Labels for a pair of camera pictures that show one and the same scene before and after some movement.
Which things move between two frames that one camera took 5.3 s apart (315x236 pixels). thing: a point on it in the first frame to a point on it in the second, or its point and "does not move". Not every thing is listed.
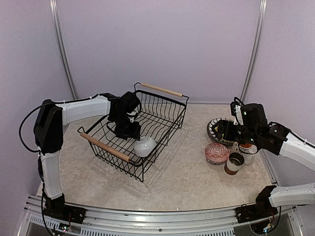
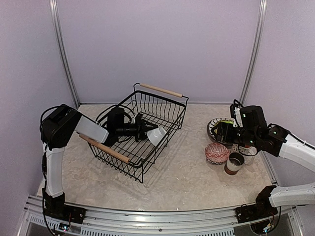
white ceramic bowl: x=144 y=146 to x=155 y=135
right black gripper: x=228 y=135 does not move
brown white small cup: x=234 y=162 does not move
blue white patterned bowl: x=216 y=153 does not move
